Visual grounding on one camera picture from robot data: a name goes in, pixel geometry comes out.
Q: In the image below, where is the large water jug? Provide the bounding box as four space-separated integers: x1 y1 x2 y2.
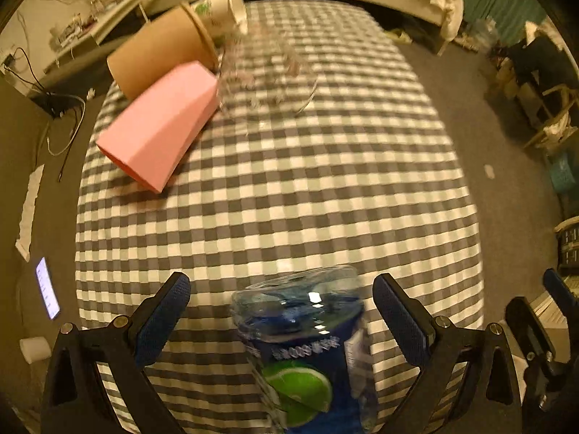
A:
469 17 499 52

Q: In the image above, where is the white paper cup green print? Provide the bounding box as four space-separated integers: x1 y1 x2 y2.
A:
191 0 247 39

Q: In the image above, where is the white tissue roll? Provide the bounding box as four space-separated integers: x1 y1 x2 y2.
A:
19 336 52 365

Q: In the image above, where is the pink faceted cup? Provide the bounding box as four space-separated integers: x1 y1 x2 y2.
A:
96 62 218 194

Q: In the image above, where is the clear plastic cup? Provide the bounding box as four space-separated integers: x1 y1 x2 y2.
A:
217 22 318 122

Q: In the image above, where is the lit smartphone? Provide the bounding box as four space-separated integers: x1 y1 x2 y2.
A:
35 258 61 320

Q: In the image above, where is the wooden chair with clothes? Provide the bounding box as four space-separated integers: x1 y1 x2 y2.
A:
489 18 578 154

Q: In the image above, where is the white nightstand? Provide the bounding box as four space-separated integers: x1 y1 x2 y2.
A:
44 0 141 75

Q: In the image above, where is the grey white checkered tablecloth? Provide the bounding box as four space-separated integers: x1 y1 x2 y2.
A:
76 0 484 433

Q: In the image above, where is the white charging cable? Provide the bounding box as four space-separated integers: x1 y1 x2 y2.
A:
42 94 89 159

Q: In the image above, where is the white paper strip on sofa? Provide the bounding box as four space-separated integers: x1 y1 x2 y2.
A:
15 165 44 263

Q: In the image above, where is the brown paper cup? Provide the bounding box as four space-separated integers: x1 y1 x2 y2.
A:
107 2 218 101

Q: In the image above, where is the teal laundry basket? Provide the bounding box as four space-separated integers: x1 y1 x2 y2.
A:
549 151 578 194

